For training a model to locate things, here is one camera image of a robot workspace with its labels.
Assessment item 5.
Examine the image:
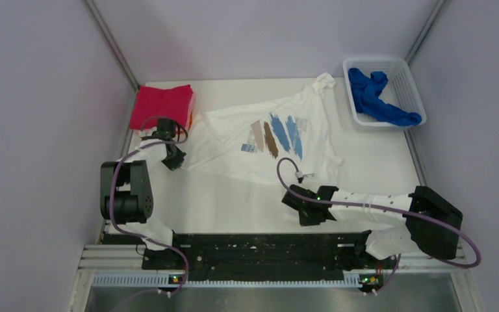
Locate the white printed t-shirt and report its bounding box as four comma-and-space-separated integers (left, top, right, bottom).
182, 73, 342, 185

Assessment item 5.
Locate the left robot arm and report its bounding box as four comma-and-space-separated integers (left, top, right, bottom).
100, 138, 189, 273

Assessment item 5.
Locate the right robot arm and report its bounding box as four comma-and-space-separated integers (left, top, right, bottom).
281, 185, 463, 268

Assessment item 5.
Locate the magenta folded t-shirt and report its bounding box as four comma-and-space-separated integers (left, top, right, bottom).
129, 84, 195, 130

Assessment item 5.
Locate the pink folded t-shirt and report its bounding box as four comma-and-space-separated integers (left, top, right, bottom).
185, 92, 196, 130

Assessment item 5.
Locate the blue t-shirt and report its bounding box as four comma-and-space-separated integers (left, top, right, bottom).
348, 68, 422, 127

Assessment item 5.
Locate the white plastic basket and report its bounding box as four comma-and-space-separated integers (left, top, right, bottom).
342, 56, 427, 131

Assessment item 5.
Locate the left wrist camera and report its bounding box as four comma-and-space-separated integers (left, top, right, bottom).
149, 118, 179, 141

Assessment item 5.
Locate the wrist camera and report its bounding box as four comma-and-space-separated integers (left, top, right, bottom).
149, 118, 179, 141
295, 171, 315, 183

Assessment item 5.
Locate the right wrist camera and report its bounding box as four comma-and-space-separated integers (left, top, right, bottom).
295, 171, 315, 183

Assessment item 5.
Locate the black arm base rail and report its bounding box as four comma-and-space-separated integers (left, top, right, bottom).
142, 231, 396, 281

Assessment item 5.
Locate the white slotted cable duct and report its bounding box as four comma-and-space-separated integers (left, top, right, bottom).
92, 273, 380, 289

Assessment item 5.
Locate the left corner metal post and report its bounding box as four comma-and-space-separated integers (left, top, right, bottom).
82, 0, 140, 91

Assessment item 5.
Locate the corner metal post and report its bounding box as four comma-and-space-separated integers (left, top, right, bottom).
405, 0, 451, 65
82, 0, 140, 91

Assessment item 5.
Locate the right corner metal post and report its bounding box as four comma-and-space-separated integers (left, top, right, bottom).
405, 0, 451, 65

